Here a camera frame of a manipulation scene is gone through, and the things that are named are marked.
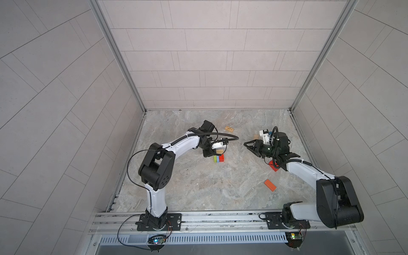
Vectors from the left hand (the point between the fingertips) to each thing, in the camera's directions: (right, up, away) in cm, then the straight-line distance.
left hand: (218, 148), depth 91 cm
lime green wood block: (-2, -6, -2) cm, 6 cm away
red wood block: (+2, -6, -1) cm, 6 cm away
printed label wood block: (+8, +11, +14) cm, 20 cm away
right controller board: (+32, -36, -23) cm, 53 cm away
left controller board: (-27, -34, -26) cm, 50 cm away
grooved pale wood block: (0, +3, -12) cm, 12 cm away
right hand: (+14, +2, -7) cm, 16 cm away
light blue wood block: (0, -6, -1) cm, 6 cm away
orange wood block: (+27, -18, -8) cm, 34 cm away
